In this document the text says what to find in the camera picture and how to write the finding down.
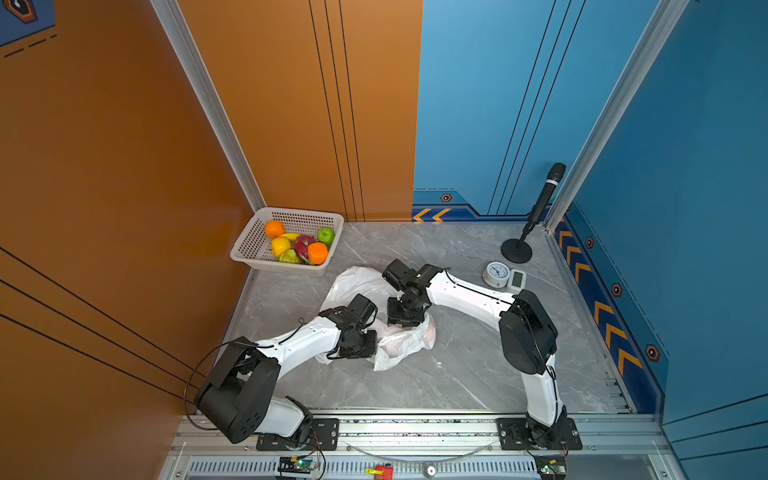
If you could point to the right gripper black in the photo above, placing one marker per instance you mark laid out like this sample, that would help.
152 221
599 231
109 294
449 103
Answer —
392 318

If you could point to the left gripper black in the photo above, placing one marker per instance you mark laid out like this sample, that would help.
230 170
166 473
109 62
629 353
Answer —
371 349

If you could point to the white plastic bag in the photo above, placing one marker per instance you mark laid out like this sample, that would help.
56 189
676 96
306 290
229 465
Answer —
394 343

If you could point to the orange fruit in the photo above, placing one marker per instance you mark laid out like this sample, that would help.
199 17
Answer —
427 334
317 253
274 229

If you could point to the yellow-green fruit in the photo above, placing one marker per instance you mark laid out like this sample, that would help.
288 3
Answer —
290 257

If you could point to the green apple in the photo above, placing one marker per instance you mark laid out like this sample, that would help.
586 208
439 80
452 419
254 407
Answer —
326 236

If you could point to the red dragon fruit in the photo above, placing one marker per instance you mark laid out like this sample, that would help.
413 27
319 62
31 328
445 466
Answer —
301 247

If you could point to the yellow lemon fruit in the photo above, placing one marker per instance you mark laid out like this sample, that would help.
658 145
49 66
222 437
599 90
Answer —
279 245

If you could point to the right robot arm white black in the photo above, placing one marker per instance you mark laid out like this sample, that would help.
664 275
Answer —
528 342

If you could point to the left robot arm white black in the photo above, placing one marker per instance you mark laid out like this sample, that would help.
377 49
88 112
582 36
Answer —
238 397

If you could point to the round white clock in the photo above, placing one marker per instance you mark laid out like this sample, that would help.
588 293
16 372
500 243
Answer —
496 275

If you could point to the small white digital timer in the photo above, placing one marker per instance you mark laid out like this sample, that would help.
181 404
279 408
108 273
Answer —
517 281

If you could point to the black microphone on stand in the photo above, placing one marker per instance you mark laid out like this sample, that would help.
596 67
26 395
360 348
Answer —
517 250

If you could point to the green circuit board left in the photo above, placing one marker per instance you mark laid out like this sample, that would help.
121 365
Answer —
297 467

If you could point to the red yellow button box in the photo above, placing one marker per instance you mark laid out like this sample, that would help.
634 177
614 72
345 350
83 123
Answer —
380 472

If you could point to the white plastic basket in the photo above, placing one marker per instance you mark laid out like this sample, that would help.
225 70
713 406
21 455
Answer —
252 247

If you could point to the circuit board right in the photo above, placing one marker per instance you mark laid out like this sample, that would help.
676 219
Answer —
551 469

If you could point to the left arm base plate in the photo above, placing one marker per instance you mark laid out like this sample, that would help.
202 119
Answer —
322 432

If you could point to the aluminium front rail frame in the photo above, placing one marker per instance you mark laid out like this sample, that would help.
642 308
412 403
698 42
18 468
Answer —
431 444

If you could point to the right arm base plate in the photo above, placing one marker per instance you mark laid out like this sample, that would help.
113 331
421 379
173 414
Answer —
527 434

